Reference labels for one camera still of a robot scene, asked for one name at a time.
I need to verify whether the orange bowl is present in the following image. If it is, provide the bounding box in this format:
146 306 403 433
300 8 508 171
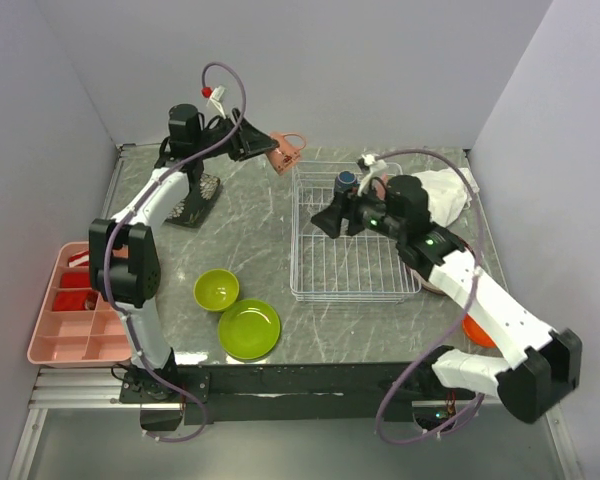
462 315 496 348

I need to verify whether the black floral square plate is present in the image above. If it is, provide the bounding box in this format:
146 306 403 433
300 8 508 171
166 173 222 229

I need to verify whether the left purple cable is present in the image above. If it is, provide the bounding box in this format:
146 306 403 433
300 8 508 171
102 61 249 445

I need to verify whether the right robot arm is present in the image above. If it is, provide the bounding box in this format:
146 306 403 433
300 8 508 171
311 171 583 424

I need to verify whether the green bowl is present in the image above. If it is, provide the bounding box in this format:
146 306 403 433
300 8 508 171
193 269 240 312

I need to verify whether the green plate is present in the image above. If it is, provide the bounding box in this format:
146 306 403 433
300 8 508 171
217 299 281 361

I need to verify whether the purple cable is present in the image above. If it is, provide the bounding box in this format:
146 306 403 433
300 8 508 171
102 61 249 445
375 147 486 446

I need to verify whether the aluminium frame rail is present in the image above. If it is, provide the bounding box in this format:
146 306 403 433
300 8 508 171
8 368 175 479

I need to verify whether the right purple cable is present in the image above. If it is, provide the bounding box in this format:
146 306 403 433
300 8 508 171
375 147 486 446

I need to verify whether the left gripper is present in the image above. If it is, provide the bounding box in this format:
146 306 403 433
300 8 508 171
194 108 279 162

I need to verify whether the white wire dish rack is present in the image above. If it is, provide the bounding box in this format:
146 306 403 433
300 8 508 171
290 160 421 303

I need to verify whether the pink plastic cup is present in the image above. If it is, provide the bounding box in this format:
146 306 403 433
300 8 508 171
370 175 389 200

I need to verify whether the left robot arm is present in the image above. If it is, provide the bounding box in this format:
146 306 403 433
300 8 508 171
88 104 279 402

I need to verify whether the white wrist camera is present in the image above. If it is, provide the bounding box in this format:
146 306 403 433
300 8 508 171
201 85 227 118
356 154 387 196

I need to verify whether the black base bar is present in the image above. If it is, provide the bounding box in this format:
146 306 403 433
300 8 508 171
119 362 474 425

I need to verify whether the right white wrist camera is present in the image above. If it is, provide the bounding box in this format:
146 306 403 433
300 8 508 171
356 154 387 196

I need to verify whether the dark blue ceramic mug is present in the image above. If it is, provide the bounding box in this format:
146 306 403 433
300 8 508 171
333 170 359 196

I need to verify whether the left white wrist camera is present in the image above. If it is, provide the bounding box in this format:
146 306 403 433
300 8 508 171
201 85 227 118

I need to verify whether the brown rimmed round plate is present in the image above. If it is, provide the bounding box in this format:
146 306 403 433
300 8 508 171
405 238 475 296

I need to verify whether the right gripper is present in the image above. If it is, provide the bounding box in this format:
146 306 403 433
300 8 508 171
311 177 406 241

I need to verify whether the pink ceramic mug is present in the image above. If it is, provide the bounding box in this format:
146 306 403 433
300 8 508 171
265 132 307 176

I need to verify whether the red white striped cloth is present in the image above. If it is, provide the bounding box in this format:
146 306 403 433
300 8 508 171
67 250 89 268

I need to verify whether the red cloth roll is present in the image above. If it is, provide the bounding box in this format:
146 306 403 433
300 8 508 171
59 271 91 289
52 290 98 312

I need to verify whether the pink compartment tray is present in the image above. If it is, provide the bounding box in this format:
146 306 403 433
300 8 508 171
27 241 131 368

